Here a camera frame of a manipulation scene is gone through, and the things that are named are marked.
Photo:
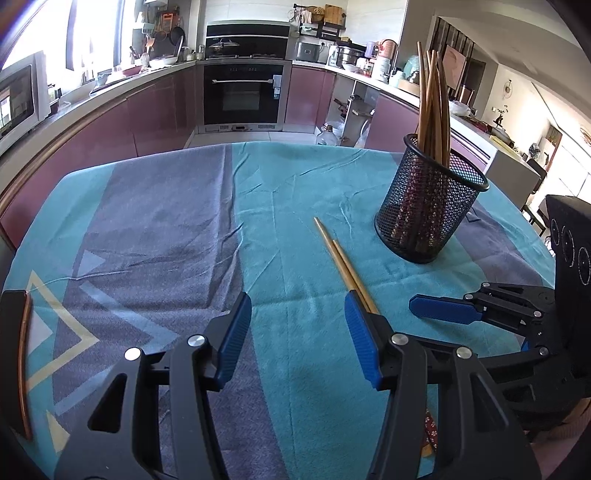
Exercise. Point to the person's right forearm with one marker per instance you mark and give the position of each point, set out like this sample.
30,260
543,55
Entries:
563,447

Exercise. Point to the cooking pot with lid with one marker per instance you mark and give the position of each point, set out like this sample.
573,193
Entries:
224,46

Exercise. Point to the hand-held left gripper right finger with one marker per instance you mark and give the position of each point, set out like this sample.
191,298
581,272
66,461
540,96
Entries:
362,341

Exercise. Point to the black range hood panel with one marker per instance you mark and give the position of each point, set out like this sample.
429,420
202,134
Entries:
249,34

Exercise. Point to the purple cup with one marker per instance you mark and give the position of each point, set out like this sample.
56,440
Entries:
372,48

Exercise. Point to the black wall rack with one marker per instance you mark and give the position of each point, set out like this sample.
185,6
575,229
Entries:
323,30

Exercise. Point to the dark chair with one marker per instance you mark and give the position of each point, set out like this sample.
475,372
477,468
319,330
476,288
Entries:
538,217

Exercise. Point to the clear water jug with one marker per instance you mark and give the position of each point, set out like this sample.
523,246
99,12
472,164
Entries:
328,137

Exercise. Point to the wooden cutting board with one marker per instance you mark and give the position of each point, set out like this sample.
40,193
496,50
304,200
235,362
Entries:
333,14

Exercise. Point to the teal and grey tablecloth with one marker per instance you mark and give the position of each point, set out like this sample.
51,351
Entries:
161,221

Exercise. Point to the black built-in oven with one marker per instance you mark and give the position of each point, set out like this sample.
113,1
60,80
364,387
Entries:
242,99

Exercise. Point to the white counter cabinet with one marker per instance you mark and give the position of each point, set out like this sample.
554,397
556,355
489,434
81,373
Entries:
512,170

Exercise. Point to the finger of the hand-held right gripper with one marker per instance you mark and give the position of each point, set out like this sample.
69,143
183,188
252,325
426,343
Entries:
540,378
443,308

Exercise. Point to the wide white bowl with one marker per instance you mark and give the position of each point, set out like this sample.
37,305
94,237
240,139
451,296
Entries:
459,107

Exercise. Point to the pink kettle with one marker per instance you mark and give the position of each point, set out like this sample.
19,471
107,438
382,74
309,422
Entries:
387,48

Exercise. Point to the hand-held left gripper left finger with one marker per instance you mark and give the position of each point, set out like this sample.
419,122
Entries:
235,332

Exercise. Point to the silver rice cooker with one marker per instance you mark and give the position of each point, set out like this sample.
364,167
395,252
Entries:
308,51

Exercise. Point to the stainless steel steamer pot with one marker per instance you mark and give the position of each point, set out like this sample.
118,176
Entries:
347,56

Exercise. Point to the white microwave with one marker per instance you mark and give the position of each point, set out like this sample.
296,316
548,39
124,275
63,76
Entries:
18,99

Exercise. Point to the small white bowl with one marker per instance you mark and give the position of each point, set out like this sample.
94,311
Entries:
351,67

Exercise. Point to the purple kitchen cabinets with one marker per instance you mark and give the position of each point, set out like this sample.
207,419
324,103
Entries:
157,110

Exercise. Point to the black mesh utensil holder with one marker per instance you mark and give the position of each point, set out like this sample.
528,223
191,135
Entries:
461,203

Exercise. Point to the black frying pan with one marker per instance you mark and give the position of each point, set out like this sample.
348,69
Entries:
177,36

